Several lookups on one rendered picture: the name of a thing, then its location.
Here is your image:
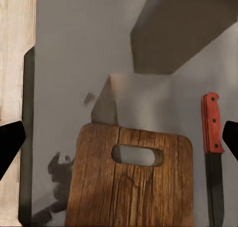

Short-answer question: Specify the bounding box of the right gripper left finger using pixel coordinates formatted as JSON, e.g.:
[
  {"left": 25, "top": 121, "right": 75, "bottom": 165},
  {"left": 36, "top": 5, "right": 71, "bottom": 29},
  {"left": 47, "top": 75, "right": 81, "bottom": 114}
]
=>
[{"left": 0, "top": 121, "right": 26, "bottom": 180}]

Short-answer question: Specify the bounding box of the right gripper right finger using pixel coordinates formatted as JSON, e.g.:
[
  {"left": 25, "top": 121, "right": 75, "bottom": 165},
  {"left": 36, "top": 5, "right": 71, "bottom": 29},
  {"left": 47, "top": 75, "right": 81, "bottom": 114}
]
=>
[{"left": 222, "top": 121, "right": 238, "bottom": 161}]

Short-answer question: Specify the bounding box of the parer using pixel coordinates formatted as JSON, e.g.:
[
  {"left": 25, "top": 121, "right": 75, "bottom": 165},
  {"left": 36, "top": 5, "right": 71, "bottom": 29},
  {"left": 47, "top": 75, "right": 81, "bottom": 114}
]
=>
[{"left": 204, "top": 92, "right": 224, "bottom": 227}]

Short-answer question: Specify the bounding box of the cutting board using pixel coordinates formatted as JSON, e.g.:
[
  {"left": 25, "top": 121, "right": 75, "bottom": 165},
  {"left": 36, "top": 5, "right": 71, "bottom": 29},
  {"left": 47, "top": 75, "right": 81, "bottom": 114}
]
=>
[{"left": 64, "top": 123, "right": 194, "bottom": 227}]

